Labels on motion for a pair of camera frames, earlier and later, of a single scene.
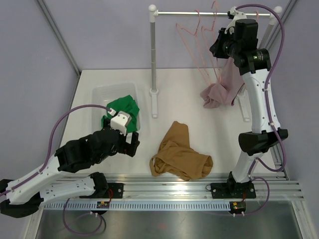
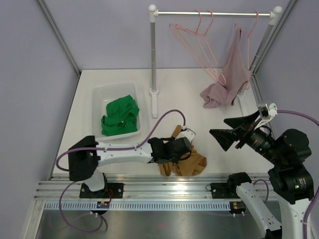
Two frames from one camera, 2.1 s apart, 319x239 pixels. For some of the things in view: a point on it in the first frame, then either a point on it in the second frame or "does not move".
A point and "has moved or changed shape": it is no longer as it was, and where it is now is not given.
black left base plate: [114, 190] does not move
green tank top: [125, 104] does not move
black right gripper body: [226, 46] -> [247, 137]
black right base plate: [229, 190] does not move
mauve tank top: [225, 92] does not move
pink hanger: [204, 41] -> [205, 34]
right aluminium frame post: [286, 14] does not move
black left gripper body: [119, 147] -> [176, 158]
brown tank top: [175, 155] has moved or changed shape
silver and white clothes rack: [274, 15] does not move
